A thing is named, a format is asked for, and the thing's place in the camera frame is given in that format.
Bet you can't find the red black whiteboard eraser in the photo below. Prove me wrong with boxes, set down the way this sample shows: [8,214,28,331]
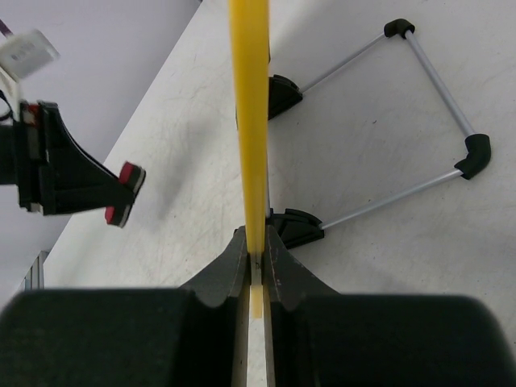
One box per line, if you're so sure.
[105,162,146,228]

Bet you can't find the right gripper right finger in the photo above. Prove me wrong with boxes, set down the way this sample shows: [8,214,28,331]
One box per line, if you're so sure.
[264,227,515,386]

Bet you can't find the metal whiteboard stand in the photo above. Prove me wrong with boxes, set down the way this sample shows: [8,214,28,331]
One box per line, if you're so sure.
[265,18,492,249]

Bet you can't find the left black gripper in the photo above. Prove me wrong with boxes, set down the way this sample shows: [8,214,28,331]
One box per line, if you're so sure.
[1,100,135,214]

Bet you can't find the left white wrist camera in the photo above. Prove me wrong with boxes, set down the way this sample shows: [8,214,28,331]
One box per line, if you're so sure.
[1,29,60,105]

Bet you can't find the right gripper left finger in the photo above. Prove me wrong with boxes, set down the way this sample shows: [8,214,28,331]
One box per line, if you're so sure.
[1,229,247,386]

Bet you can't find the yellow framed whiteboard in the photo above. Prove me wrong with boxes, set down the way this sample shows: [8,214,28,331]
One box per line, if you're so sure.
[228,1,269,318]

